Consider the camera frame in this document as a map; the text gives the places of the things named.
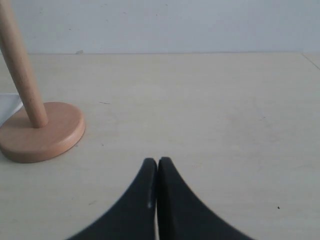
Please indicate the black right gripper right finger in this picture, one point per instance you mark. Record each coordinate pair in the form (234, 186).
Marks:
(181, 215)

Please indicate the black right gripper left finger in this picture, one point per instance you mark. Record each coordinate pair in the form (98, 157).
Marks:
(132, 217)

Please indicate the wooden paper towel holder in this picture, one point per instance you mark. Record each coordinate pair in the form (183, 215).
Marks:
(40, 130)

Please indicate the white rectangular plastic tray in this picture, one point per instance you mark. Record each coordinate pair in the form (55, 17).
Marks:
(10, 103)

